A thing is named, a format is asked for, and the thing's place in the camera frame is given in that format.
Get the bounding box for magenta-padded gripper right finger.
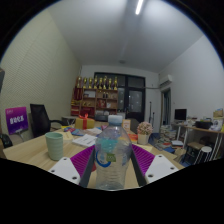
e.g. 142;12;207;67
129;143;179;188

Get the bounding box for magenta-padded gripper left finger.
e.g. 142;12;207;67
48;144;98;189

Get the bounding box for clear plastic water bottle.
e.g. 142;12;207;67
94;114;133;191

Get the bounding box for pale yellow notepad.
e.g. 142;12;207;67
61;131;75;141

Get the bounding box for potted pink flowers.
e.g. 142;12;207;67
136;121;154;145

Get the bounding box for pale green ribbed cup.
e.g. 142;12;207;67
44;131;65;162

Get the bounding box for blue red picture book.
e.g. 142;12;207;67
63;125;84;137

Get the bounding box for book pile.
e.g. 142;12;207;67
156;124;184;151

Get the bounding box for orange standing card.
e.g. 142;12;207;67
121;118;132;134

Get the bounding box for yellow gift box red ribbon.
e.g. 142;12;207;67
74;113;96;130

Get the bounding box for black tripod stand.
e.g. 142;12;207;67
148;101;156;126

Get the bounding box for wooden stool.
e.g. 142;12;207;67
184;141;203;164

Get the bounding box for black computer monitor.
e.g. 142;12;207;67
174;108;188;122

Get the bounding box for black framed glass door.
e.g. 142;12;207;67
93;72;147;123

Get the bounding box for black mesh office chair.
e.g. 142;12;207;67
29;103;64;138

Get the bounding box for white round stool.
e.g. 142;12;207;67
194;145;213;164

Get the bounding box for wooden shelf unit with trophies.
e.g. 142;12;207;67
70;75;120;118

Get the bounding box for wooden side desk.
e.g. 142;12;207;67
171;121;224;161

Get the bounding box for black bag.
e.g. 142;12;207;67
194;120;213;130

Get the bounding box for purple sign board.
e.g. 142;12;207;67
4;106;30;136

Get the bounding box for black chair armrest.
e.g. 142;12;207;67
0;133;14;149

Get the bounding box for long ceiling light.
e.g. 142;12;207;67
134;0;145;16

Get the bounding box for white wall air conditioner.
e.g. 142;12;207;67
158;74;174;87

